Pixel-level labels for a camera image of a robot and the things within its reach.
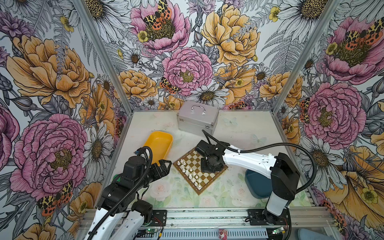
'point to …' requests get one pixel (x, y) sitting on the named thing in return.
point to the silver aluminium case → (194, 117)
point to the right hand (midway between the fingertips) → (207, 175)
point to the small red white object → (223, 234)
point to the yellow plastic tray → (160, 143)
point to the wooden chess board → (189, 168)
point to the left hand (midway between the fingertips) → (164, 171)
